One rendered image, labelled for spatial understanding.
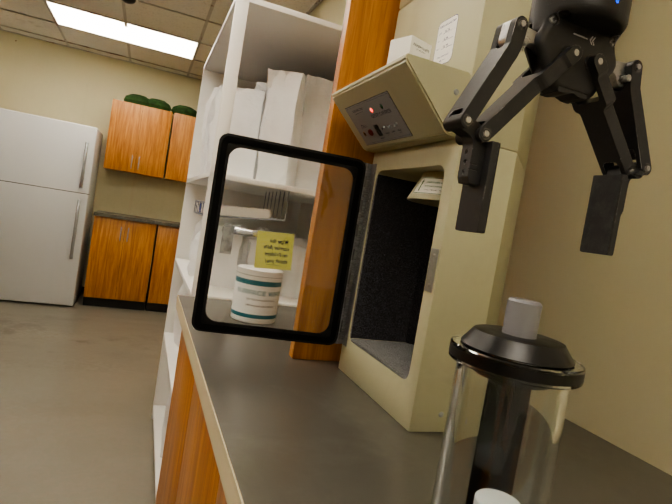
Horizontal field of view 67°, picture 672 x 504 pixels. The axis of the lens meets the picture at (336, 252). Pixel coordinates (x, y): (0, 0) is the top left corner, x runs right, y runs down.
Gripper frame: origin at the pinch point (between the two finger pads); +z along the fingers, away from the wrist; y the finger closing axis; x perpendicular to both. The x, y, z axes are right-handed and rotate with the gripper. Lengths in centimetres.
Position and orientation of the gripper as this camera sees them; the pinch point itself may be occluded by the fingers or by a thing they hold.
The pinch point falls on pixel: (538, 230)
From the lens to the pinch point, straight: 45.8
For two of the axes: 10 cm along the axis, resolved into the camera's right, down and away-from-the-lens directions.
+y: -9.2, -1.3, -3.7
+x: 3.5, 1.1, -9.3
